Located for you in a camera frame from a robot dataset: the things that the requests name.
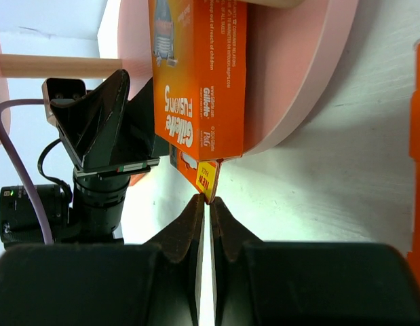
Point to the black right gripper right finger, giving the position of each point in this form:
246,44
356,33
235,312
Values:
259,282

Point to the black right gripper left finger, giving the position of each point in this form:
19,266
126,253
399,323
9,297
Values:
155,283

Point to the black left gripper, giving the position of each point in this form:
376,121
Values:
88,211

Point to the orange Gillette box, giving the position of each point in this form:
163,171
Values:
199,84

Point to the pink three-tier shelf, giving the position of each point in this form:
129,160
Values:
291,56

